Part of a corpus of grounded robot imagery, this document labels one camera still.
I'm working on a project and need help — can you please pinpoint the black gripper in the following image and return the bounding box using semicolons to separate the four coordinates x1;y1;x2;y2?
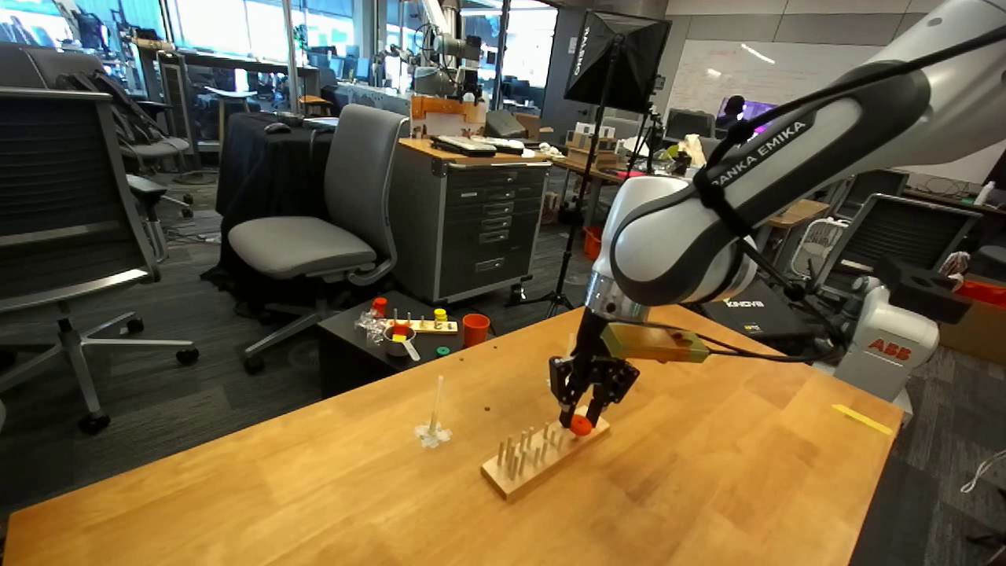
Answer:
546;307;642;433

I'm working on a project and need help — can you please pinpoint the white ABB robot base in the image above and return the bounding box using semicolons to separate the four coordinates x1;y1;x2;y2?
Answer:
834;275;943;407

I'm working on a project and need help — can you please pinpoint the wooden platform with clear pegs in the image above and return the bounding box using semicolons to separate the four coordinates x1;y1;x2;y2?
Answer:
478;415;614;503

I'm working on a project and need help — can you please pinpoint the orange cup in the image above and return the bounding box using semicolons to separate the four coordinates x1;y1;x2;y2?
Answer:
460;311;494;348

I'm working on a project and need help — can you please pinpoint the wooden toy board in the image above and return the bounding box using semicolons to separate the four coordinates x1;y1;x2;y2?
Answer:
379;314;462;340

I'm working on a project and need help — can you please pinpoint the red topped toy peg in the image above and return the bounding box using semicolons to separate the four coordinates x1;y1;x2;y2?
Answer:
387;321;423;366

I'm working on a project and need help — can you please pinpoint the grey drawer cabinet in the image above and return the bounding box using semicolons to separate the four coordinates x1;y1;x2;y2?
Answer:
388;137;554;307

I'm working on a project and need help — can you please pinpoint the low black side table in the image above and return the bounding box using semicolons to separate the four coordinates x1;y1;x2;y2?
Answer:
314;296;495;396

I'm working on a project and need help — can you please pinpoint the yellow tape strip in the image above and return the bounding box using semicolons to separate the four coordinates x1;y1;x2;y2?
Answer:
831;403;896;440

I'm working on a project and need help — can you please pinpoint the cardboard box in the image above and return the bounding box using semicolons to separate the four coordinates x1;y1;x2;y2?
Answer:
406;91;491;141

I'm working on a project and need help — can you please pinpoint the black softbox light stand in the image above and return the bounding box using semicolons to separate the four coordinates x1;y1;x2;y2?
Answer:
550;13;676;311

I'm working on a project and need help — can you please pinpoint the grey office chair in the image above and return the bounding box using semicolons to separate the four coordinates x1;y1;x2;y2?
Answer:
226;100;414;377

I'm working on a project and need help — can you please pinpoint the black mesh office chair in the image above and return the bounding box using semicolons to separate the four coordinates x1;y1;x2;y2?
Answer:
0;85;201;438

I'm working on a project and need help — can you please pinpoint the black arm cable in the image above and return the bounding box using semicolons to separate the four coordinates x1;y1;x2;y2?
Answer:
687;26;1006;366

